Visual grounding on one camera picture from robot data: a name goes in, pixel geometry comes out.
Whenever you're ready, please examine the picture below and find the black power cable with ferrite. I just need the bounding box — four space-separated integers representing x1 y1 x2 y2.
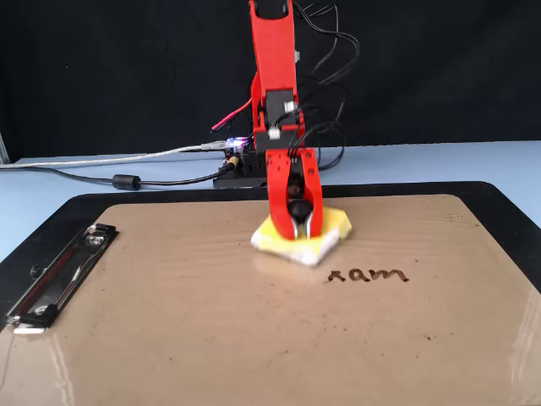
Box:
0 162 238 191

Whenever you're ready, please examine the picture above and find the yellow and white sponge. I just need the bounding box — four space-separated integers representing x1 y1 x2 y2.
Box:
250 206 354 268

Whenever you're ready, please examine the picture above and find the controller circuit board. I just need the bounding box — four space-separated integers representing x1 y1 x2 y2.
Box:
223 136 253 156

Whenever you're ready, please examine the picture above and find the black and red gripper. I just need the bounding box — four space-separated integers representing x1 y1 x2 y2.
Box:
254 122 325 242

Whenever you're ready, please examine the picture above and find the metal clipboard clip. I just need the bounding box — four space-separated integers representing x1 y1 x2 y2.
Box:
3 222 119 336

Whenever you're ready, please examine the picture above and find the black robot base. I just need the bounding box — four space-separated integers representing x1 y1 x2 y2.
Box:
212 145 271 190

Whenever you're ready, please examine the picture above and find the black backdrop cloth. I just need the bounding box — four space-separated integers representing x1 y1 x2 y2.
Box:
0 0 541 164

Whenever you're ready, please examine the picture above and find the brown clipboard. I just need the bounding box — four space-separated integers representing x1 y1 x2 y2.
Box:
0 193 541 406

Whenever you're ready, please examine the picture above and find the silver USB cable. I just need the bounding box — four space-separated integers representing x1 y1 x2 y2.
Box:
0 139 227 170

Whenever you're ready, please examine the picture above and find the red wire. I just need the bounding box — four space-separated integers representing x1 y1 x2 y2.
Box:
210 99 254 132

